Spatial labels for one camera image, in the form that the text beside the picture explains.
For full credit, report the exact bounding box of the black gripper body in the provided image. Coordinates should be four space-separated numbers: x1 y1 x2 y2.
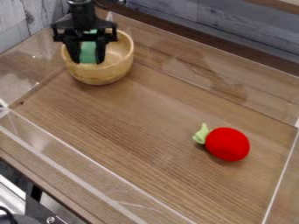
51 0 118 42

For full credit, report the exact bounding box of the light wooden bowl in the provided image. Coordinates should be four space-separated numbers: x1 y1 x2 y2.
60 29 136 87

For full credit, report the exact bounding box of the black table leg bracket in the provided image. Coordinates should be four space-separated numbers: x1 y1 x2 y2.
24 183 79 224

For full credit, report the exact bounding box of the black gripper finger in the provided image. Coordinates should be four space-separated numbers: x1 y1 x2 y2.
96 38 107 64
64 37 80 63

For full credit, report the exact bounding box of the red plush tomato toy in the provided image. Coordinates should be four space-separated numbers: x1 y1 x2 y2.
192 123 250 162

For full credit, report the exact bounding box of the black cable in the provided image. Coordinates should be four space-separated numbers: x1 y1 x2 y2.
0 205 19 224

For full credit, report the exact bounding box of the green rectangular block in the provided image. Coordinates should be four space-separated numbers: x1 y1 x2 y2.
79 28 99 65

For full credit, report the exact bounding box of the clear acrylic tray wall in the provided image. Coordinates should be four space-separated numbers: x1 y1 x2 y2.
0 16 299 224

